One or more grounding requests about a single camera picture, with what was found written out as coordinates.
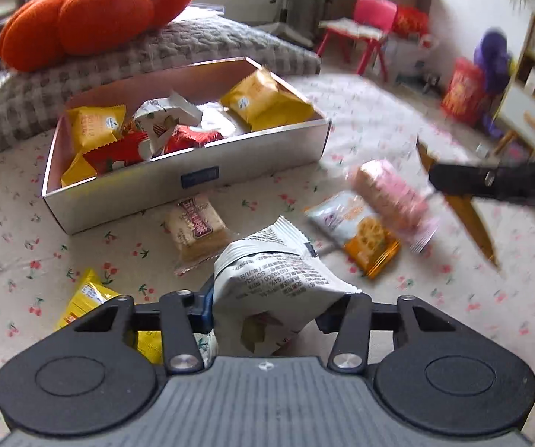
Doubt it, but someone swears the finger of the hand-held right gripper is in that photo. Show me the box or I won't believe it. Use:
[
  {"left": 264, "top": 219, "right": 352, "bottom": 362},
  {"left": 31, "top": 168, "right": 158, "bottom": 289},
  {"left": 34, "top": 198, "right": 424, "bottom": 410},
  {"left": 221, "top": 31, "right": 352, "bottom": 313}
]
[{"left": 428, "top": 162, "right": 535, "bottom": 206}]

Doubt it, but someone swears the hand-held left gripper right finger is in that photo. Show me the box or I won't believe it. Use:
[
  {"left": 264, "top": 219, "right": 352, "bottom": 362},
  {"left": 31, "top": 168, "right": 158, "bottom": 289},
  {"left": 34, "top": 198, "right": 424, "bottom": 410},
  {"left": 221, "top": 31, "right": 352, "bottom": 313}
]
[{"left": 316, "top": 293, "right": 459, "bottom": 373}]

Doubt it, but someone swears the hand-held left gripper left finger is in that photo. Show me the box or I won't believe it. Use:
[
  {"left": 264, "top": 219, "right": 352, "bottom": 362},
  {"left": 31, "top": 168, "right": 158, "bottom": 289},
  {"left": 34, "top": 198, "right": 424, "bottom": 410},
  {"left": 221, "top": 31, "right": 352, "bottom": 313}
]
[{"left": 65, "top": 277, "right": 216, "bottom": 374}]

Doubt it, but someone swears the white snack packet black text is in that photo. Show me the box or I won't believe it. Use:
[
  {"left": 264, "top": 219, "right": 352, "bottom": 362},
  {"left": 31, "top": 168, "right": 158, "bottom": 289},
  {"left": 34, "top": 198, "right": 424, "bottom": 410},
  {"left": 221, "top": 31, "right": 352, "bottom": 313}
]
[{"left": 212, "top": 215, "right": 359, "bottom": 357}]

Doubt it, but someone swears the pink snack packet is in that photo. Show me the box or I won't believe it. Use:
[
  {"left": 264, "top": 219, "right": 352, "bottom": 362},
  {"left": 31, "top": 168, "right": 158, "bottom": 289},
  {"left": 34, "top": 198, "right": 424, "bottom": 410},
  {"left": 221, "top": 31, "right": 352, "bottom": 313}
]
[{"left": 347, "top": 159, "right": 441, "bottom": 253}]

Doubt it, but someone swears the white cardboard box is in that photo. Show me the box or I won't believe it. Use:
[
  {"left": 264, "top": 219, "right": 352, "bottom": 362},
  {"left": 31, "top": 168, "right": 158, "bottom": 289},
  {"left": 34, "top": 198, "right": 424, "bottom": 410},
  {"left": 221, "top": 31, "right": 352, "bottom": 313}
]
[{"left": 41, "top": 57, "right": 333, "bottom": 236}]

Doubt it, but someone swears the beige clear biscuit packet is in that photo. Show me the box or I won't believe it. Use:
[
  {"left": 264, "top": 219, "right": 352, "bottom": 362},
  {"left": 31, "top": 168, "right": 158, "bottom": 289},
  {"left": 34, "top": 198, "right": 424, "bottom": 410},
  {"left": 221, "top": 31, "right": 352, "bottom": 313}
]
[{"left": 163, "top": 194, "right": 232, "bottom": 276}]

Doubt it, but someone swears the red bag on floor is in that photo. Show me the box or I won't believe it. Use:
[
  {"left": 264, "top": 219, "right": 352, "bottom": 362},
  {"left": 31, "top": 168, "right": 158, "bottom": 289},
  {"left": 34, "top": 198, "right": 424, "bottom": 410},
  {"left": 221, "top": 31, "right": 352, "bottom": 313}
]
[{"left": 441, "top": 57, "right": 488, "bottom": 125}]

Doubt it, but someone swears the blue orange cracker packet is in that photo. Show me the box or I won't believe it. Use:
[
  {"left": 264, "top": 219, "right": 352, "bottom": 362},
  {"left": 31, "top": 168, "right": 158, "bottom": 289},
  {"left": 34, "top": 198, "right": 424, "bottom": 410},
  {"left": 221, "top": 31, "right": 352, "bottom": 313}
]
[{"left": 305, "top": 190, "right": 401, "bottom": 280}]

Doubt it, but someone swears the yellow red snack packet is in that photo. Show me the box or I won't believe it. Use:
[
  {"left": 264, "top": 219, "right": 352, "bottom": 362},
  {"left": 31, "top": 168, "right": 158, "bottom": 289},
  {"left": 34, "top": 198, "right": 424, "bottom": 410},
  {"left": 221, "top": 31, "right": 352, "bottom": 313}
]
[{"left": 56, "top": 268, "right": 164, "bottom": 365}]

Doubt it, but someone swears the purple plush toy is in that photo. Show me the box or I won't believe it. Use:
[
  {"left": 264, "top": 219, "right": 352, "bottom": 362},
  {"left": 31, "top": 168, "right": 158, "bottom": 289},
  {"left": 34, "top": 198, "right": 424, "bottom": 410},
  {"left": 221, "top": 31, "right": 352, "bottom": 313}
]
[{"left": 474, "top": 27, "right": 516, "bottom": 95}]

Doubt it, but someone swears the red patterned box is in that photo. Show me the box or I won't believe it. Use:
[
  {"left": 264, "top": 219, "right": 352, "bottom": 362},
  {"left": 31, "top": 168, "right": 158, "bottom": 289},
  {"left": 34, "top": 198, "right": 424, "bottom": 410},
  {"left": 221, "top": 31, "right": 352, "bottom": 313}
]
[{"left": 392, "top": 5, "right": 432, "bottom": 39}]

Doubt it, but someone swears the cherry print bedsheet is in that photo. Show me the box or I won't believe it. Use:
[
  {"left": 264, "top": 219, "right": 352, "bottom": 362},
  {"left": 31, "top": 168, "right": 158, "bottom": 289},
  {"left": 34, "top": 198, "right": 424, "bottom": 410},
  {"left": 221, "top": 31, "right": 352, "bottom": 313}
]
[{"left": 0, "top": 73, "right": 535, "bottom": 447}]

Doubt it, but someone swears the pink child chair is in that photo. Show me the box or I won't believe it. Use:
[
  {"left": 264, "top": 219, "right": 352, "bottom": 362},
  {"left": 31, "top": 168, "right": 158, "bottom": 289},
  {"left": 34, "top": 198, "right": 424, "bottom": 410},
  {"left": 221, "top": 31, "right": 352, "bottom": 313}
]
[{"left": 316, "top": 0, "right": 399, "bottom": 78}]

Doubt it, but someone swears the white green snack packet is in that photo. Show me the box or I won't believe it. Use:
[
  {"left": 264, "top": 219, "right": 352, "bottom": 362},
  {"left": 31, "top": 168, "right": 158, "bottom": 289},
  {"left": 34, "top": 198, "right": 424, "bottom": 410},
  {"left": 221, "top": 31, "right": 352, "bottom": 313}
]
[{"left": 131, "top": 92, "right": 204, "bottom": 162}]

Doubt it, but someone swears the large yellow snack packet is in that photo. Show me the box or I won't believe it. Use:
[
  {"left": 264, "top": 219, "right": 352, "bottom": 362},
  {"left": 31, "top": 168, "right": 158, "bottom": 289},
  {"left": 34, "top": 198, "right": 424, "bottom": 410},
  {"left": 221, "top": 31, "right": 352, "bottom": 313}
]
[{"left": 220, "top": 68, "right": 316, "bottom": 132}]

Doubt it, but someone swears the grey checked pillow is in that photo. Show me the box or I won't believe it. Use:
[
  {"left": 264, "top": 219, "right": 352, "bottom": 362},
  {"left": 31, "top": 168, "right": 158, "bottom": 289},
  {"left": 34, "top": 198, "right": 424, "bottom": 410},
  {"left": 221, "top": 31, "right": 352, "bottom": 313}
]
[{"left": 0, "top": 15, "right": 322, "bottom": 164}]

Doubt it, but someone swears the orange pumpkin plush cushion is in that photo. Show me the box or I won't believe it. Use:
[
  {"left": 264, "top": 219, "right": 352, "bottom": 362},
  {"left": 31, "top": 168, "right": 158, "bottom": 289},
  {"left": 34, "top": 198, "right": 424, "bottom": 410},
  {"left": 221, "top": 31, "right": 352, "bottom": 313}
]
[{"left": 0, "top": 0, "right": 197, "bottom": 73}]

